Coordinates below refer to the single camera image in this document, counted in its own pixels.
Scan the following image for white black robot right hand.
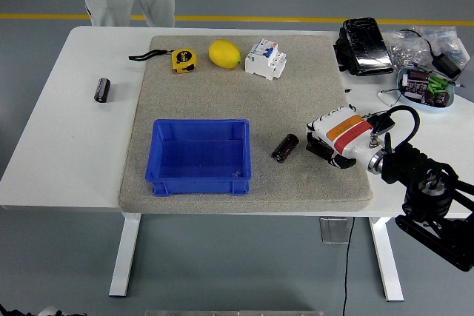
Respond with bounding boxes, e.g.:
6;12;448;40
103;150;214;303
305;105;383;171

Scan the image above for black white robot left hand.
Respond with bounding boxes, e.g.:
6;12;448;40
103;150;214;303
0;304;63;316

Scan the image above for dark brown cylindrical battery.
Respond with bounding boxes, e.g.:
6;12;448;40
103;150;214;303
272;133;300;164

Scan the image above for blue plastic box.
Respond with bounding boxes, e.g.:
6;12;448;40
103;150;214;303
144;118;253;197

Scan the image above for capacitor board pack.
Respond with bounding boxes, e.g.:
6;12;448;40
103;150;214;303
403;82;427;103

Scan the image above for light blue tray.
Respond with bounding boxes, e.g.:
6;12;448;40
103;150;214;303
396;65;456;113

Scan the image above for black glossy device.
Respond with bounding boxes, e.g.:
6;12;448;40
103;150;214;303
333;17;395;77

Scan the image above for white metal table leg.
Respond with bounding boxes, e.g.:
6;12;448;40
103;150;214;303
108;212;142;297
369;216;404;302

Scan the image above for brown capacitor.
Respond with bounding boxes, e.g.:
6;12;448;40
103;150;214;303
408;70;431;87

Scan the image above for clear bag of screws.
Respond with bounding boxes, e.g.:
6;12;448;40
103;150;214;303
383;25;468;73

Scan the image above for dark capacitor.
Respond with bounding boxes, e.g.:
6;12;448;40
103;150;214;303
423;90;451;109

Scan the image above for grey metal floor plate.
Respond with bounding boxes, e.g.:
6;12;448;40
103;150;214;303
319;217;351;245

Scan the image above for green connector pieces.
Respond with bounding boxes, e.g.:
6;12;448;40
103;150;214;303
427;75;451;95

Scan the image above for white circuit breaker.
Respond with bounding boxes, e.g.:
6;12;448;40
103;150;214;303
244;38;289;81

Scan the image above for thin black pen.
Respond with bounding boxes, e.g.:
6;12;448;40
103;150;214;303
416;65;466;89

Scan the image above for grey-brown felt mat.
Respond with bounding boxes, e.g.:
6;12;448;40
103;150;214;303
117;35;374;215

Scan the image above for yellow lemon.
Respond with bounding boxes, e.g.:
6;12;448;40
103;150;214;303
208;39;242;70

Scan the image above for yellow tape measure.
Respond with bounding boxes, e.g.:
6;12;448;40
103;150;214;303
128;48;198;75

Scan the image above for thin black wire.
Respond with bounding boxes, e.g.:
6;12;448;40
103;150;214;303
378;86;405;107

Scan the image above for black power adapter with cord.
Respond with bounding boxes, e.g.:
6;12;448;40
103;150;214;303
398;29;463;80

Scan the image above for black floor cable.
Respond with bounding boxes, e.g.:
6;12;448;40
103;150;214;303
341;217;356;316

